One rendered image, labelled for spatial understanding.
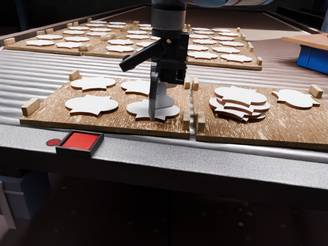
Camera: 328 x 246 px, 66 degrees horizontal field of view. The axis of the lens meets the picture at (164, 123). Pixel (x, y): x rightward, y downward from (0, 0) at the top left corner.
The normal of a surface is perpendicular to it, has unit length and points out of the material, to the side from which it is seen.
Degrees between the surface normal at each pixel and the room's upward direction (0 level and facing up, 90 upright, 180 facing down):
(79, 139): 0
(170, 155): 0
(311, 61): 90
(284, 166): 0
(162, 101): 57
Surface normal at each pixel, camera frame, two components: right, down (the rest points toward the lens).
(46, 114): 0.04, -0.88
